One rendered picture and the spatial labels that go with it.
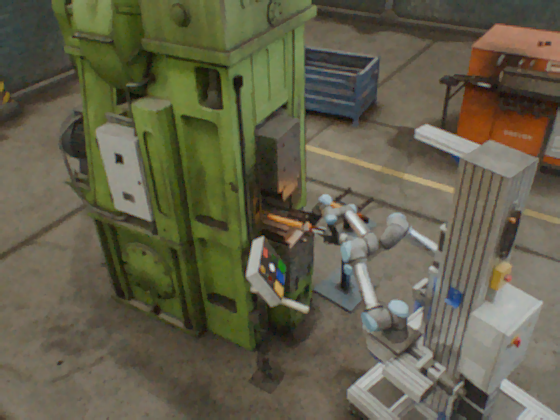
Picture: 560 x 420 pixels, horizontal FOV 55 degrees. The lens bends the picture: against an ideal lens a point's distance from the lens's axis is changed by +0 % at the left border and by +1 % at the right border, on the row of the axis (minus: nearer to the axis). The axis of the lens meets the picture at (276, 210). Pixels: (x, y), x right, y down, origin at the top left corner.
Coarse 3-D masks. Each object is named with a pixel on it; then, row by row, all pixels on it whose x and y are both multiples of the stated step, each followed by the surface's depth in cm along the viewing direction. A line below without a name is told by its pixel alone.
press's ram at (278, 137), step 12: (276, 120) 343; (288, 120) 342; (264, 132) 330; (276, 132) 330; (288, 132) 334; (264, 144) 330; (276, 144) 325; (288, 144) 338; (264, 156) 335; (276, 156) 330; (288, 156) 343; (264, 168) 341; (276, 168) 336; (288, 168) 348; (264, 180) 347; (276, 180) 341; (288, 180) 353; (276, 192) 347
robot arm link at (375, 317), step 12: (360, 240) 316; (348, 252) 311; (360, 252) 312; (348, 264) 314; (360, 264) 311; (360, 276) 309; (360, 288) 309; (372, 288) 308; (372, 300) 305; (372, 312) 302; (384, 312) 303; (372, 324) 300; (384, 324) 302
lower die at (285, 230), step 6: (264, 210) 395; (270, 210) 395; (282, 216) 389; (264, 222) 384; (270, 222) 384; (276, 222) 383; (282, 222) 381; (264, 228) 380; (276, 228) 379; (282, 228) 377; (288, 228) 377; (294, 228) 384; (282, 234) 373; (288, 234) 378
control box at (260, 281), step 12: (264, 240) 336; (252, 252) 330; (276, 252) 344; (252, 264) 319; (264, 264) 323; (276, 264) 337; (252, 276) 312; (264, 276) 316; (276, 276) 330; (264, 288) 317; (276, 300) 322
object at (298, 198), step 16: (288, 32) 328; (288, 48) 333; (288, 64) 339; (288, 80) 345; (304, 80) 366; (288, 96) 352; (304, 96) 373; (272, 112) 365; (288, 112) 358; (304, 112) 380; (304, 128) 387; (304, 144) 395; (304, 160) 403; (304, 176) 411; (304, 192) 420; (288, 208) 406
